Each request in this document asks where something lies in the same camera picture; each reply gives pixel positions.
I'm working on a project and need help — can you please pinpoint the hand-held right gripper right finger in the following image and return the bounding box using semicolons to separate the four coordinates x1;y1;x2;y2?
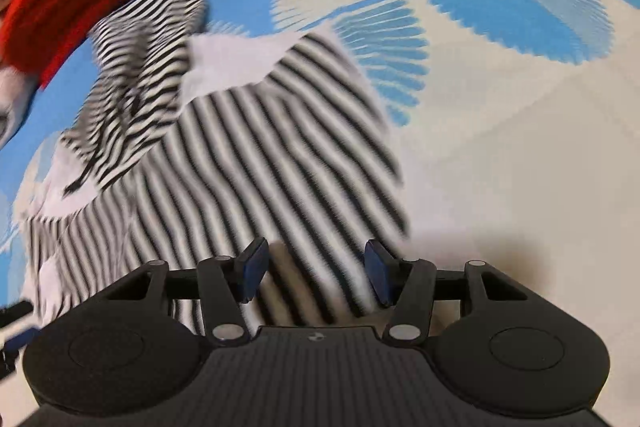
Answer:
363;239;532;349

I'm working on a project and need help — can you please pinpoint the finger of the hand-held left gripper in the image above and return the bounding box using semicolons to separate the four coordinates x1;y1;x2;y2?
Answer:
0;326;43;376

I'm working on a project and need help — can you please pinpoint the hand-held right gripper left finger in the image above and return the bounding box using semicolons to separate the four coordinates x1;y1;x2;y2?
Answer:
96;237;271;349

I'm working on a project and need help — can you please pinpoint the white cloth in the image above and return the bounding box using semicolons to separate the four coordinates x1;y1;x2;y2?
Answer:
0;68;38;148
20;0;413;338

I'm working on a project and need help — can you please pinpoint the blue white printed blanket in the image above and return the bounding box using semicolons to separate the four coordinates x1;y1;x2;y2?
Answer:
0;0;640;427

